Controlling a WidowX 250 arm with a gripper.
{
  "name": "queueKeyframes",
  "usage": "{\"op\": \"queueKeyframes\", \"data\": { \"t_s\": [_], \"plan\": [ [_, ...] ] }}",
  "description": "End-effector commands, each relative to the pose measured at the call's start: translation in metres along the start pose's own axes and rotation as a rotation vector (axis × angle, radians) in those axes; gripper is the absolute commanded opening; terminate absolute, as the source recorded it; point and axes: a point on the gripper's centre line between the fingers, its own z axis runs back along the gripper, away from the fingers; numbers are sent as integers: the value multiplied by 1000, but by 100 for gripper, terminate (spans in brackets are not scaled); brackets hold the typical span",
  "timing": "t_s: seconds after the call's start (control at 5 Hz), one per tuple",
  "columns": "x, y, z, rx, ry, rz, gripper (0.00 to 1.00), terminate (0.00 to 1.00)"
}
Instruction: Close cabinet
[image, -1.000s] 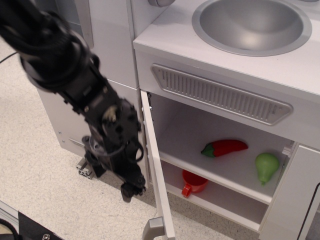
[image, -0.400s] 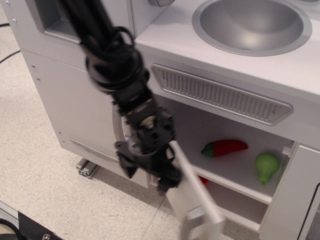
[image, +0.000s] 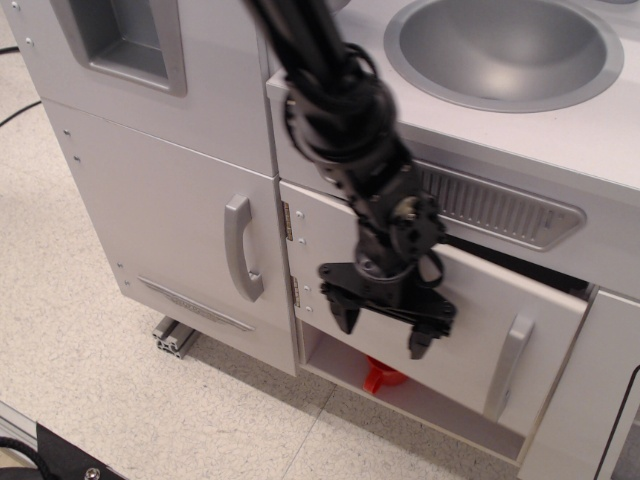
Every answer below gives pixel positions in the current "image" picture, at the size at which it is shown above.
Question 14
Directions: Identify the silver door hinge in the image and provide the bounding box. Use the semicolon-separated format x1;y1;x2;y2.
290;275;301;308
281;201;293;241

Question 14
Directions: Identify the silver upper door hinge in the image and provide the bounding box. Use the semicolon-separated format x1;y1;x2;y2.
281;201;293;241

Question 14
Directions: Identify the black floor cable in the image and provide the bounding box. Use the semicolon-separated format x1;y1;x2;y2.
0;45;42;127

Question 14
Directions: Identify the grey cabinet door handle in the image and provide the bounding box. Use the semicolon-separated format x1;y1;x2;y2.
483;314;535;422

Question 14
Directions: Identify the black mounting plate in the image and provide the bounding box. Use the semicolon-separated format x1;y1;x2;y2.
36;423;124;480

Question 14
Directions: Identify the black braided cable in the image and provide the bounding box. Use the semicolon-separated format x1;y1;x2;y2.
0;435;49;480

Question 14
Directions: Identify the aluminium extrusion bar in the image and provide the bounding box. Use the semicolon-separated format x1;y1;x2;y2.
152;316;200;359

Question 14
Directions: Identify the silver lower door hinge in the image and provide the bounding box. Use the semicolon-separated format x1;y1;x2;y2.
290;275;301;308

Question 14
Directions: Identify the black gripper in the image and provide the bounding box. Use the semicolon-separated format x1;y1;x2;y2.
318;253;456;360

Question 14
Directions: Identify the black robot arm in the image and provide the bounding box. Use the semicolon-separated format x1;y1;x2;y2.
247;1;456;359

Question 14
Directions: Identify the white toy kitchen cabinet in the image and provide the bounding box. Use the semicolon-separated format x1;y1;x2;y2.
267;1;639;479

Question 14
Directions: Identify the silver winged fridge emblem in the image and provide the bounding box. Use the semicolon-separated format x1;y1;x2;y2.
138;276;256;332

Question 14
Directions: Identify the grey fridge door handle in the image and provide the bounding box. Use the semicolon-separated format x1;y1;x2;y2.
224;194;264;302

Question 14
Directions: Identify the silver round sink basin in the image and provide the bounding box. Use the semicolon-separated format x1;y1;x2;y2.
384;1;624;113

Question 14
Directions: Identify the red plastic cup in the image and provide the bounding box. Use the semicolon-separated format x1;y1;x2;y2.
362;356;408;395

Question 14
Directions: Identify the white toy fridge unit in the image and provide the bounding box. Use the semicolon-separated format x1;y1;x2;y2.
2;1;297;374

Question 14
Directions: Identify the white cabinet door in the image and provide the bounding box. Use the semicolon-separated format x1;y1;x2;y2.
280;183;587;435

